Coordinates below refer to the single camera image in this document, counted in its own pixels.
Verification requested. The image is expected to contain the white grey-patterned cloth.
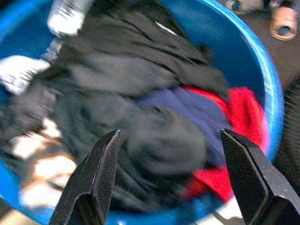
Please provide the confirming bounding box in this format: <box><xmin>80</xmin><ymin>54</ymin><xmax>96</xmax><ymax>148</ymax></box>
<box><xmin>0</xmin><ymin>0</ymin><xmax>94</xmax><ymax>94</ymax></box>

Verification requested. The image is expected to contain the blue plastic basin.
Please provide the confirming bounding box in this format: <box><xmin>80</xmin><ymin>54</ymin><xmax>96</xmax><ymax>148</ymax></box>
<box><xmin>0</xmin><ymin>0</ymin><xmax>285</xmax><ymax>225</ymax></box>

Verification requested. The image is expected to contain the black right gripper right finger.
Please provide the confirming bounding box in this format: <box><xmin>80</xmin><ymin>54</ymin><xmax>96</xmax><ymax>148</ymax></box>
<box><xmin>219</xmin><ymin>128</ymin><xmax>300</xmax><ymax>225</ymax></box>

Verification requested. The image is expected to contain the grey round object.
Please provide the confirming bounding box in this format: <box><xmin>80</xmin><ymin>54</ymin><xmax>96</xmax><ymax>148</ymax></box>
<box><xmin>224</xmin><ymin>0</ymin><xmax>266</xmax><ymax>15</ymax></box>

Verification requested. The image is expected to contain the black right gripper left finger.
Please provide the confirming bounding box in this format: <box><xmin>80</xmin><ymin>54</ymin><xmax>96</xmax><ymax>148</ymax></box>
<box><xmin>48</xmin><ymin>129</ymin><xmax>121</xmax><ymax>225</ymax></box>

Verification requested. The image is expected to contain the navy blue garment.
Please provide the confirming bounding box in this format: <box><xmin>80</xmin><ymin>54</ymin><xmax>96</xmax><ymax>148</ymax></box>
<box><xmin>140</xmin><ymin>88</ymin><xmax>232</xmax><ymax>169</ymax></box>

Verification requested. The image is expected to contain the black garment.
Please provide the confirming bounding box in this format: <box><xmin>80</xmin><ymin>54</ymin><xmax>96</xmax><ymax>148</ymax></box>
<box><xmin>0</xmin><ymin>0</ymin><xmax>230</xmax><ymax>211</ymax></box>

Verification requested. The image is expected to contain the brown tube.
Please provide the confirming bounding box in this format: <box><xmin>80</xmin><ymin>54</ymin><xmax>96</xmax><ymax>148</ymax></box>
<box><xmin>269</xmin><ymin>6</ymin><xmax>299</xmax><ymax>42</ymax></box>

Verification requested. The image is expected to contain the brown and white garment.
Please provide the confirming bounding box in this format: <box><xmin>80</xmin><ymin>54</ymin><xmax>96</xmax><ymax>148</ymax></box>
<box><xmin>9</xmin><ymin>117</ymin><xmax>79</xmax><ymax>209</ymax></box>

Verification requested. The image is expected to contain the red garment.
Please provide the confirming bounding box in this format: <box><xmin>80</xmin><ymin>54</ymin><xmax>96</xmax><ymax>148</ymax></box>
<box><xmin>180</xmin><ymin>86</ymin><xmax>270</xmax><ymax>203</ymax></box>

